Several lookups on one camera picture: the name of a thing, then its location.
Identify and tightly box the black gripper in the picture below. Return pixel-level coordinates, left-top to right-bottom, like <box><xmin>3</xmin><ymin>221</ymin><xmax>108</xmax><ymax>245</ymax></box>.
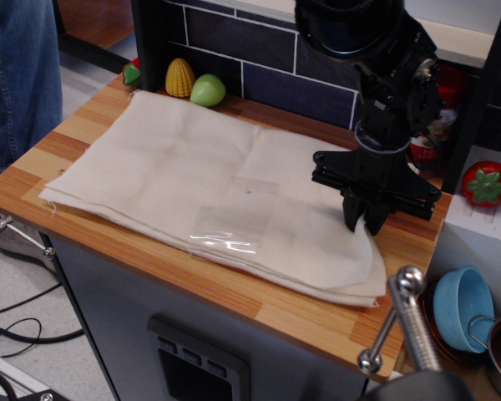
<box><xmin>312</xmin><ymin>144</ymin><xmax>442</xmax><ymax>236</ymax></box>

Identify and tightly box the cream cloth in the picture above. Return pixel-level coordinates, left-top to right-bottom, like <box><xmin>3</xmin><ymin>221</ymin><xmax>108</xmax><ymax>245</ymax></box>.
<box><xmin>40</xmin><ymin>91</ymin><xmax>386</xmax><ymax>307</ymax></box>

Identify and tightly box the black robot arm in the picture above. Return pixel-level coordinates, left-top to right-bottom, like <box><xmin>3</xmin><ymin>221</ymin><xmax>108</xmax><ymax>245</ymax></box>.
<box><xmin>295</xmin><ymin>1</ymin><xmax>443</xmax><ymax>235</ymax></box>

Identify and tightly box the red lidded spice jar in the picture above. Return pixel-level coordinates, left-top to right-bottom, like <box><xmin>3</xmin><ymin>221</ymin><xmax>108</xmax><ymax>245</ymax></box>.
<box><xmin>407</xmin><ymin>62</ymin><xmax>468</xmax><ymax>177</ymax></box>

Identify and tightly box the clear tape patch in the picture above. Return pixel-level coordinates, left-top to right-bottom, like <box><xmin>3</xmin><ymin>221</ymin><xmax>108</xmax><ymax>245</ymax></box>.
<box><xmin>189</xmin><ymin>207</ymin><xmax>271</xmax><ymax>257</ymax></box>

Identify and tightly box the red toy tomato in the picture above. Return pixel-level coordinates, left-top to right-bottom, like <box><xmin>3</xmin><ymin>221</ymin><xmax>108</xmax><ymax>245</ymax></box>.
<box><xmin>461</xmin><ymin>161</ymin><xmax>501</xmax><ymax>207</ymax></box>

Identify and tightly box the brown plate under bowl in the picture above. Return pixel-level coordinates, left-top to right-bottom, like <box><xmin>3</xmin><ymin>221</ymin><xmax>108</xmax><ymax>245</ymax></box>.
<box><xmin>417</xmin><ymin>278</ymin><xmax>488</xmax><ymax>368</ymax></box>

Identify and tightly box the green toy pear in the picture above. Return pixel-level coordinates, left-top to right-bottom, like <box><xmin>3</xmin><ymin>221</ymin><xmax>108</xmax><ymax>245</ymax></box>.
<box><xmin>190</xmin><ymin>74</ymin><xmax>226</xmax><ymax>108</ymax></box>

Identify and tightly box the yellow toy corn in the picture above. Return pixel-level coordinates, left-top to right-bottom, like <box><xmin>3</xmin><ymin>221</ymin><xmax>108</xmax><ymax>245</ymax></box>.
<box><xmin>165</xmin><ymin>58</ymin><xmax>195</xmax><ymax>98</ymax></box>

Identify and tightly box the person leg in jeans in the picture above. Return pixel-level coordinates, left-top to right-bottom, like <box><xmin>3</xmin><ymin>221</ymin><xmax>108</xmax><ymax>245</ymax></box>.
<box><xmin>0</xmin><ymin>1</ymin><xmax>63</xmax><ymax>172</ymax></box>

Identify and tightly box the black shelf frame post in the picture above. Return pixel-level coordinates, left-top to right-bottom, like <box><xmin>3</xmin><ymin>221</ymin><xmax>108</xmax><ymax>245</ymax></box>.
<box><xmin>131</xmin><ymin>0</ymin><xmax>171</xmax><ymax>92</ymax></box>

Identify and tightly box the small metal clamp handle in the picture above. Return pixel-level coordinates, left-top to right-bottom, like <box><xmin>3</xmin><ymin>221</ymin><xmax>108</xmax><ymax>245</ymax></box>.
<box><xmin>0</xmin><ymin>213</ymin><xmax>56</xmax><ymax>261</ymax></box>

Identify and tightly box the black floor cable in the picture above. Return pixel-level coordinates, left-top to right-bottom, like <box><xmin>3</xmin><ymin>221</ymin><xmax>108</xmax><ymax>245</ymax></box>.
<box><xmin>0</xmin><ymin>282</ymin><xmax>84</xmax><ymax>358</ymax></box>

